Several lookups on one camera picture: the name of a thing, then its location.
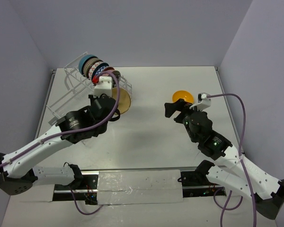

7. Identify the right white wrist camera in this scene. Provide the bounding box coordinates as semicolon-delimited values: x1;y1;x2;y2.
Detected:
189;93;211;111

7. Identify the black white floral bowl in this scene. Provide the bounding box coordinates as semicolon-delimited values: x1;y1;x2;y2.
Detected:
112;70;121;80

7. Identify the orange red patterned bowl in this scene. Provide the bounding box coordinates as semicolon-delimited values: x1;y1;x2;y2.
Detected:
103;67;115;73

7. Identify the teal blue bowl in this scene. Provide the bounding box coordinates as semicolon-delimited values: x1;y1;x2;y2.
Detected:
78;54;96;74

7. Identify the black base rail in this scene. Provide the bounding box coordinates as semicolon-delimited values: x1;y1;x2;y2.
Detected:
53;167;226;205

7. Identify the yellow bowl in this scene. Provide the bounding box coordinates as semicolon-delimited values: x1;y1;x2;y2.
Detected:
172;90;194;104

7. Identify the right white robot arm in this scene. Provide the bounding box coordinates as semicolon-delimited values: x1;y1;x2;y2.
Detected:
164;99;284;220

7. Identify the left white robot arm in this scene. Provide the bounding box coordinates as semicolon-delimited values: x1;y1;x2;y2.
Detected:
0;94;120;195

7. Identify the dark brown cream bowl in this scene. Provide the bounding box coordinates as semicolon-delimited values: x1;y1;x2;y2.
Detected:
83;58;102;78

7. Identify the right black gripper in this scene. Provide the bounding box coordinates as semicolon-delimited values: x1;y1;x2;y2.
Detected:
164;98;205;142

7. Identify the white wire dish rack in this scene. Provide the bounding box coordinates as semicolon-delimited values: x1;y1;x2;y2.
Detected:
45;51;133;146

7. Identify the blue triangle pattern bowl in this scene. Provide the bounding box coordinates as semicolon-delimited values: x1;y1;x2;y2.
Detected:
89;62;109;80

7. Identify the silver tape sheet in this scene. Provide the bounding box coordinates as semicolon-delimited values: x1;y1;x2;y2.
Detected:
97;170;183;205

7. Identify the tan beige bowl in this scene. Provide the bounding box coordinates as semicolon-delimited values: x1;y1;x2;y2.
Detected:
118;88;131;114

